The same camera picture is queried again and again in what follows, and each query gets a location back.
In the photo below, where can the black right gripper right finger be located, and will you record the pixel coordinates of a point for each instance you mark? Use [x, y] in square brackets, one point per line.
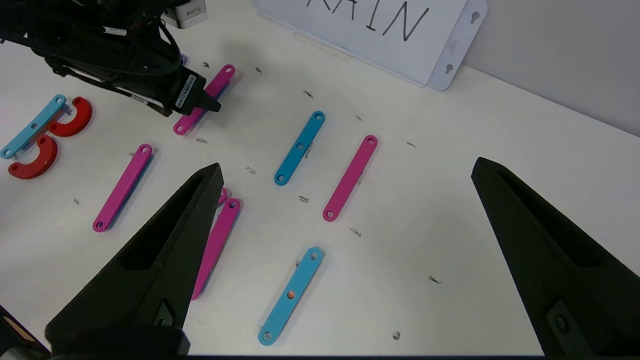
[575, 290]

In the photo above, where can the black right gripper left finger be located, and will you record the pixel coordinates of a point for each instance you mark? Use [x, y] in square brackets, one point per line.
[145, 290]

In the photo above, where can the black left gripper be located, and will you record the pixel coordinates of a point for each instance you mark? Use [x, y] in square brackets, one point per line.
[150, 75]

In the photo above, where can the long pink bar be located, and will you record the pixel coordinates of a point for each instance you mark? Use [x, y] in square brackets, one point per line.
[223, 196]
[217, 245]
[122, 187]
[220, 82]

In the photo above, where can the white BRAIN sign card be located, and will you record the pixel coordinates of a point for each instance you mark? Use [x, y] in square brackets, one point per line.
[360, 40]

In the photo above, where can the short dark blue bar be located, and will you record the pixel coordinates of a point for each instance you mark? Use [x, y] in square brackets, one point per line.
[300, 147]

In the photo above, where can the large red curved piece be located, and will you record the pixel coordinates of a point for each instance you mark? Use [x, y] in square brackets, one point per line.
[80, 120]
[44, 160]

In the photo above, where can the long light blue bar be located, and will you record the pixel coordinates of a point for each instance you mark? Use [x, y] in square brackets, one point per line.
[291, 296]
[33, 126]

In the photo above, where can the short pink bar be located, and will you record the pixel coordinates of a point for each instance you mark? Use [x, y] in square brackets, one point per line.
[350, 178]

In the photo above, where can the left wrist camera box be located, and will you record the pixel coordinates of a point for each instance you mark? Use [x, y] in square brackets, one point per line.
[187, 12]

